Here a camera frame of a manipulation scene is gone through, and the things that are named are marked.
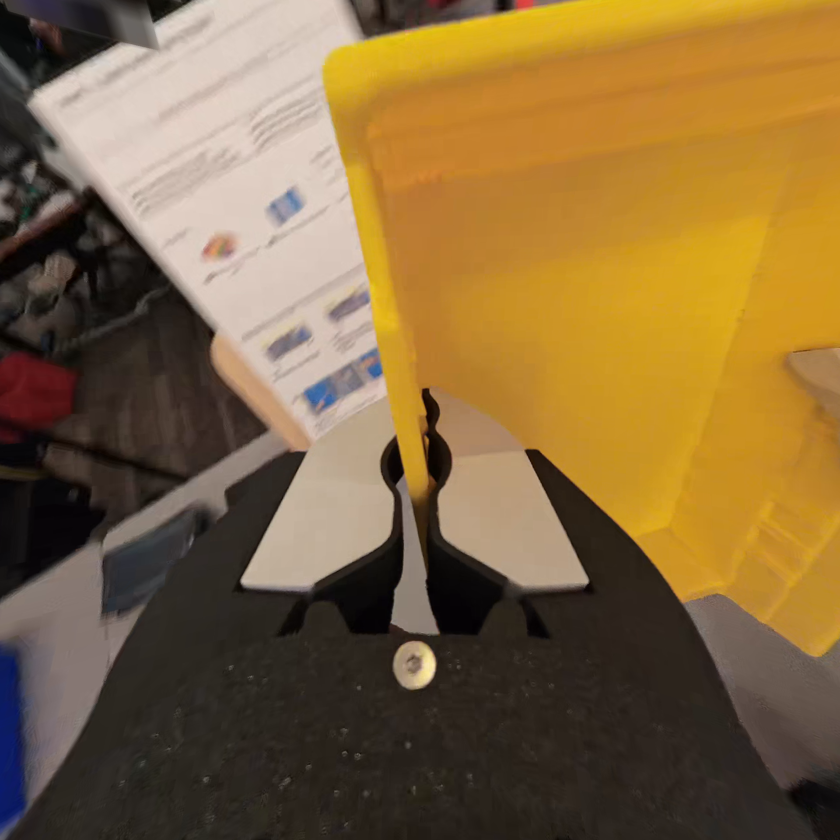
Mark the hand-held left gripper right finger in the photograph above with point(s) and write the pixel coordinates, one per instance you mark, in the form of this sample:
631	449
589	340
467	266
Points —
505	518

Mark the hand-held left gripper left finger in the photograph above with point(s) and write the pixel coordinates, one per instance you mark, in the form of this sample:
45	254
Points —
328	525

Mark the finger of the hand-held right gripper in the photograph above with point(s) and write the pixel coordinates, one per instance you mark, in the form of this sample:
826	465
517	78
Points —
820	374

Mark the yellow plastic bin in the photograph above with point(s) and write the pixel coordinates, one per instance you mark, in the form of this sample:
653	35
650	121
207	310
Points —
590	295

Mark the blue plastic bin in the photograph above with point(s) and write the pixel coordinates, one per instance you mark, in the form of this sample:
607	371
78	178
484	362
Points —
10	722

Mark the red bag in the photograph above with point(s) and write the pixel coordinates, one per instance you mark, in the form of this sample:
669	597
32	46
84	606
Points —
33	394

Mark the printed instruction sheet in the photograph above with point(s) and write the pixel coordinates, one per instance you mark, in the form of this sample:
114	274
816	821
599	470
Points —
216	164

